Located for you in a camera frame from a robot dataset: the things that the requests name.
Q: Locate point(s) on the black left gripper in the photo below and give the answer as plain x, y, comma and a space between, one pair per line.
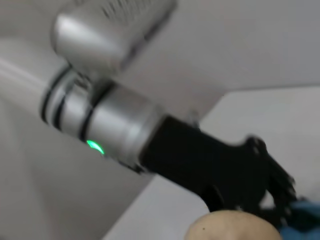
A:
212, 170

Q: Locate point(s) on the blue ceramic bowl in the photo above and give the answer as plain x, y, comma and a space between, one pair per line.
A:
305, 220

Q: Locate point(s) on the round beige egg yolk pastry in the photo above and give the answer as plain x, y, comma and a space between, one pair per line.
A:
232, 227

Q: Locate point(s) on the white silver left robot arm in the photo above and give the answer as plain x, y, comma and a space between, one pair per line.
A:
112, 122

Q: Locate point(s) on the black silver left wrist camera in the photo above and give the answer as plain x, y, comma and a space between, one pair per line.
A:
105, 32

